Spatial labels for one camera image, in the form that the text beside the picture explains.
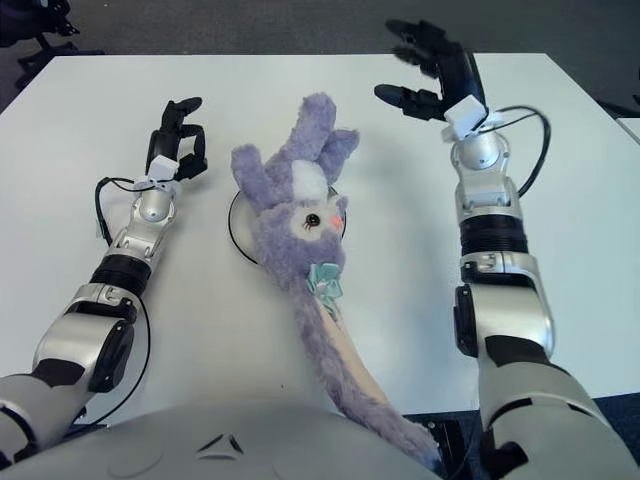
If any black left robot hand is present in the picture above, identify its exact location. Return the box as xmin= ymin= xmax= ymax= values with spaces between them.
xmin=133 ymin=96 xmax=210 ymax=194

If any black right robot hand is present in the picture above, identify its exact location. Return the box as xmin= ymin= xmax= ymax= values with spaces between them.
xmin=373 ymin=18 xmax=501 ymax=144

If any white plate black rim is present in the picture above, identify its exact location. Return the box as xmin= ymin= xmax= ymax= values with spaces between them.
xmin=227 ymin=184 xmax=346 ymax=264

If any purple plush bunny doll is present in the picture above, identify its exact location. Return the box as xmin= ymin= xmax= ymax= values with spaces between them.
xmin=230 ymin=91 xmax=441 ymax=471

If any white neighbouring desk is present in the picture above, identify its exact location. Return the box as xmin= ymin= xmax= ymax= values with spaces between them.
xmin=615 ymin=117 xmax=640 ymax=151

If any silver robot torso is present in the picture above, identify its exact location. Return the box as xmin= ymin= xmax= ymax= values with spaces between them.
xmin=4 ymin=399 xmax=441 ymax=480

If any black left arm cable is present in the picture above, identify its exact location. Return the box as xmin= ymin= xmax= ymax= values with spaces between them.
xmin=74 ymin=175 xmax=152 ymax=426

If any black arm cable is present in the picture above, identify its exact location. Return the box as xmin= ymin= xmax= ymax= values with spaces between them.
xmin=74 ymin=175 xmax=152 ymax=426
xmin=487 ymin=104 xmax=552 ymax=197

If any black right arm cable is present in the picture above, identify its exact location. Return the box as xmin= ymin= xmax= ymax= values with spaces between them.
xmin=487 ymin=104 xmax=552 ymax=197

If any black table bracket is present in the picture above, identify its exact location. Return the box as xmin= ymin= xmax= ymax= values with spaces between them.
xmin=424 ymin=419 xmax=471 ymax=480

